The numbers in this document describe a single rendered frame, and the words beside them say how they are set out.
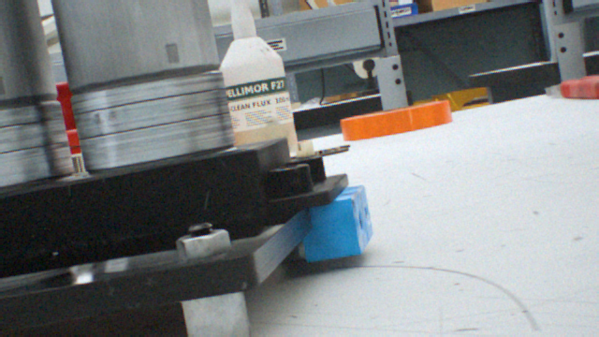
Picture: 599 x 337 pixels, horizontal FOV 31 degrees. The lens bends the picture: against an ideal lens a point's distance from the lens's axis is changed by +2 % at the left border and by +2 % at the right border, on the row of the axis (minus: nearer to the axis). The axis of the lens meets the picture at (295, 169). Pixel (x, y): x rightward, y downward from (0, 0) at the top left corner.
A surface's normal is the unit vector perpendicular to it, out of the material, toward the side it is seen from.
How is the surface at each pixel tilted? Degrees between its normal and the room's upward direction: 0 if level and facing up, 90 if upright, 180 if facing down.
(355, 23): 90
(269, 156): 90
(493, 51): 90
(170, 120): 90
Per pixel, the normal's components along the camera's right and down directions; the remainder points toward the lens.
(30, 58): 0.88, -0.13
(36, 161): 0.73, -0.09
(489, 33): 0.13, 0.04
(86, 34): -0.51, 0.15
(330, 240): -0.15, 0.09
